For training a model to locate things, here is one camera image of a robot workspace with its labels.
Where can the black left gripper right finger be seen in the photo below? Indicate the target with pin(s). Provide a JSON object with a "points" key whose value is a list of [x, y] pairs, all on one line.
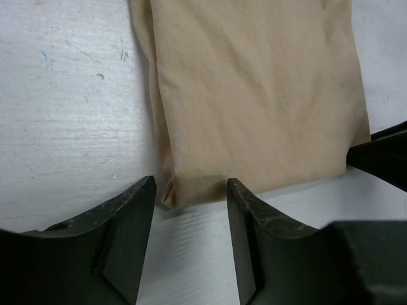
{"points": [[279, 260]]}

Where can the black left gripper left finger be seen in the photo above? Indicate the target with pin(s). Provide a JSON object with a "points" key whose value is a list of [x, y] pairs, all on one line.
{"points": [[96, 257]]}

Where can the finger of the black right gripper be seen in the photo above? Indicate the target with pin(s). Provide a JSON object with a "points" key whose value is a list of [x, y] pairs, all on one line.
{"points": [[391, 131], [385, 159]]}

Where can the beige t shirt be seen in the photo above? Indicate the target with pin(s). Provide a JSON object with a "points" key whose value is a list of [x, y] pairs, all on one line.
{"points": [[267, 92]]}

